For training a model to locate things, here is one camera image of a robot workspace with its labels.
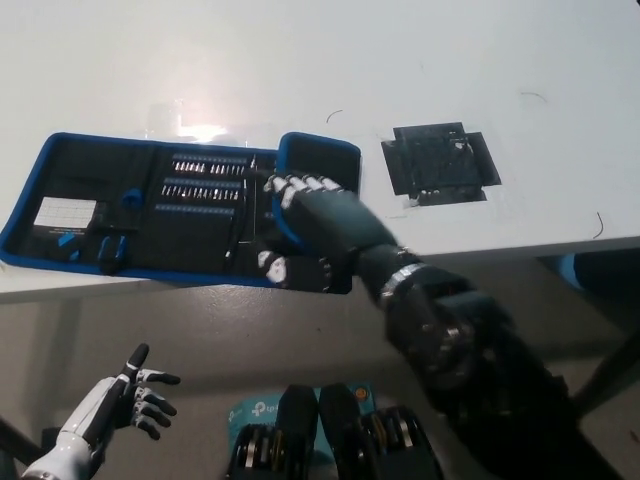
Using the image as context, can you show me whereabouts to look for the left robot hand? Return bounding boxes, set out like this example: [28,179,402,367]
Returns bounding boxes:
[59,342,181,444]

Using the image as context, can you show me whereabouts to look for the blue round object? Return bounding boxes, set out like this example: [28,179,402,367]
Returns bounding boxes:
[558,253,581,290]

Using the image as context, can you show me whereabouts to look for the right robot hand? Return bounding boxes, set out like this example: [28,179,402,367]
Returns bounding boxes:
[257,171,407,294]

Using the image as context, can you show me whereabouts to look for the teal tp-link box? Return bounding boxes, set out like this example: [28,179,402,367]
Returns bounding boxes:
[227,382,374,454]

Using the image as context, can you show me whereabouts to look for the black robot torso blocks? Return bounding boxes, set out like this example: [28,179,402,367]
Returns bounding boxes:
[224,383,444,480]

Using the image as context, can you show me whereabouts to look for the black tape patch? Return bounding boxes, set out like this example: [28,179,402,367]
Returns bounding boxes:
[380,119,503,204]

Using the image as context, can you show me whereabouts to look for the blue strip with bits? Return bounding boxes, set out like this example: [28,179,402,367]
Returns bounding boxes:
[163,177,244,199]
[170,153,251,174]

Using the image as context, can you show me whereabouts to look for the black blue-trimmed toolkit case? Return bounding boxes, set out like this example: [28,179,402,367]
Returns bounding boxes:
[0,130,362,296]

